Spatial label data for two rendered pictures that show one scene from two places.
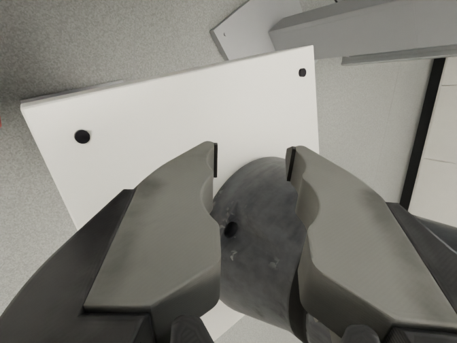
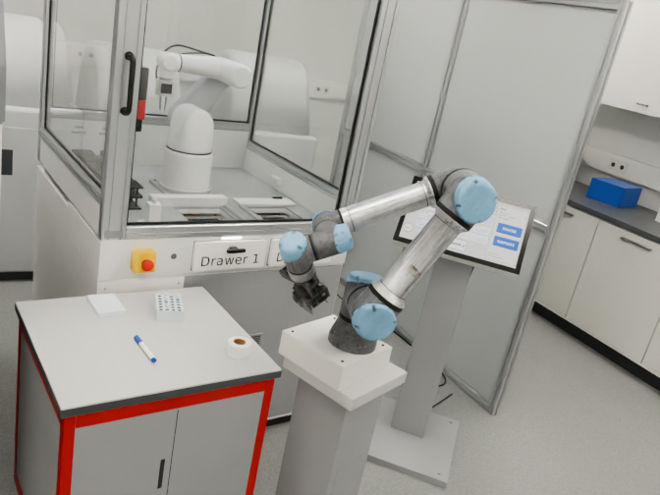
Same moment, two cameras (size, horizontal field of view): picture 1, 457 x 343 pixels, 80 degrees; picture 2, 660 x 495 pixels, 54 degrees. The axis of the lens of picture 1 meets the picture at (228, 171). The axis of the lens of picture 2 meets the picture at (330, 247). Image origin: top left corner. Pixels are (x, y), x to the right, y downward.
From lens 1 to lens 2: 191 cm
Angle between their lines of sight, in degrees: 66
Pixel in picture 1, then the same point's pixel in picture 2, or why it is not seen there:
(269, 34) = (392, 426)
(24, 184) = not seen: outside the picture
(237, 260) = (335, 330)
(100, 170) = (298, 334)
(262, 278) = (339, 324)
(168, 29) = not seen: hidden behind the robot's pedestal
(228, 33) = not seen: hidden behind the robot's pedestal
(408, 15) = (429, 323)
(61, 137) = (290, 332)
